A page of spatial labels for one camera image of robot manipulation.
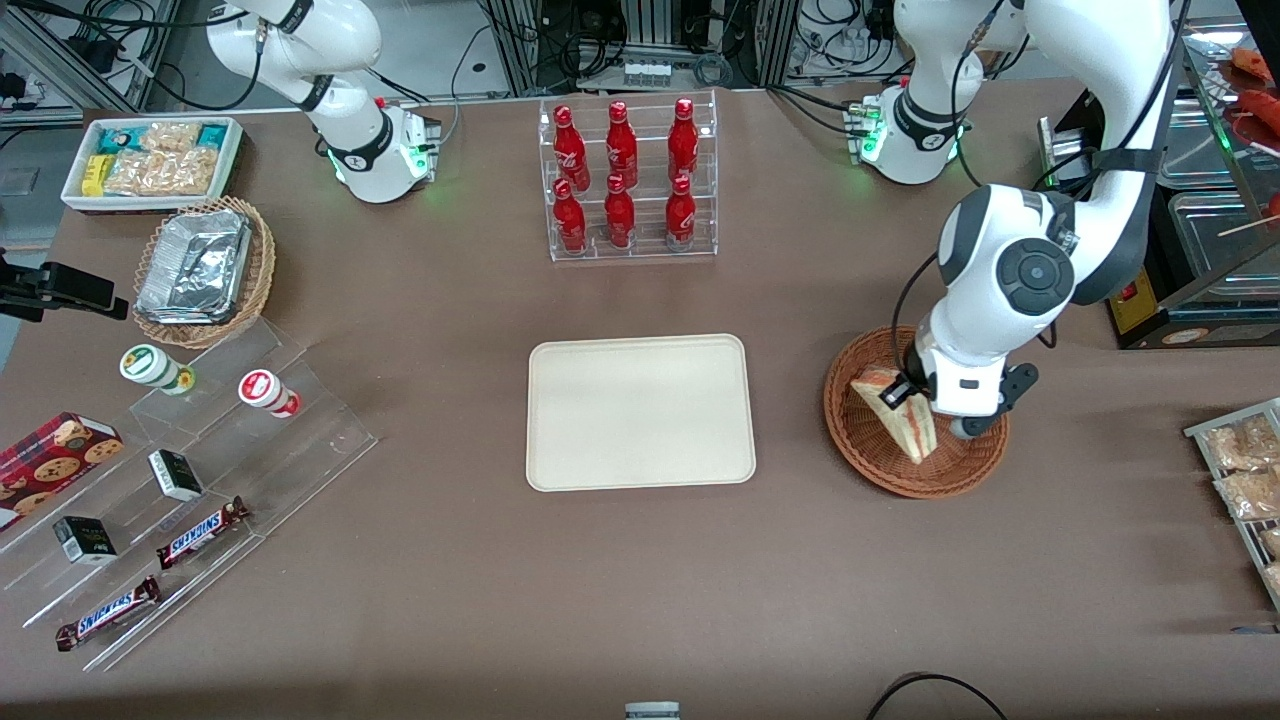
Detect triangular sandwich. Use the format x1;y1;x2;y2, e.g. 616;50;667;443
849;367;939;465

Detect round brown wicker basket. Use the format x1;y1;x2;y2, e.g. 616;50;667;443
824;325;1010;499

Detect beige rectangular tray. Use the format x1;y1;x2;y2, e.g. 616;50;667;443
526;334;758;494

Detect oval wicker basket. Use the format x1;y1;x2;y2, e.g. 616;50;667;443
132;195;277;350

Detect aluminium foil tray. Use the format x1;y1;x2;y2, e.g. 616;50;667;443
136;209;252;326

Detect black food warmer cabinet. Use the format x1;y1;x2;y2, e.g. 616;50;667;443
1038;18;1280;350

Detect red cola bottle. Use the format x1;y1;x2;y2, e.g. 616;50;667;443
664;175;698;252
667;97;700;182
603;174;637;249
553;105;592;192
552;179;589;254
605;100;640;189

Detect clear bag of pastry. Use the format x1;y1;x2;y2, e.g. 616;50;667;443
1202;414;1280;472
1214;467;1280;522

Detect clear acrylic bottle rack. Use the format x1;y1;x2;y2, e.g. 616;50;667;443
538;89;720;264

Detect clear acrylic step display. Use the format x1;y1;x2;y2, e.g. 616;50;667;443
0;317;380;674

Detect red lid cup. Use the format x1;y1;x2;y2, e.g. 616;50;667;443
237;369;302;419

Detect white rectangular snack bin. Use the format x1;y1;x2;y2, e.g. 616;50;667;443
61;116;246;214

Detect snickers bar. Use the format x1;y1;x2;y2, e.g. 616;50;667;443
54;575;163;653
155;496;251;571

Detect small black box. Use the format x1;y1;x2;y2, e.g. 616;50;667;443
147;449;205;502
52;515;119;565

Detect green lid cup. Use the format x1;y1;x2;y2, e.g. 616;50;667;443
119;344;197;396

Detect clear bag of crackers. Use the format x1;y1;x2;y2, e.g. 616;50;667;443
104;122;221;197

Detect black clamp holder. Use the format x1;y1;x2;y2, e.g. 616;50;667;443
0;249;130;324

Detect red cookie box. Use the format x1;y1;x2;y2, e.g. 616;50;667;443
0;411;125;532

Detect black cable loop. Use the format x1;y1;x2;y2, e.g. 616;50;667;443
864;672;1010;720

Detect aluminium frame with cables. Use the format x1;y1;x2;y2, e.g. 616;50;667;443
478;0;803;98

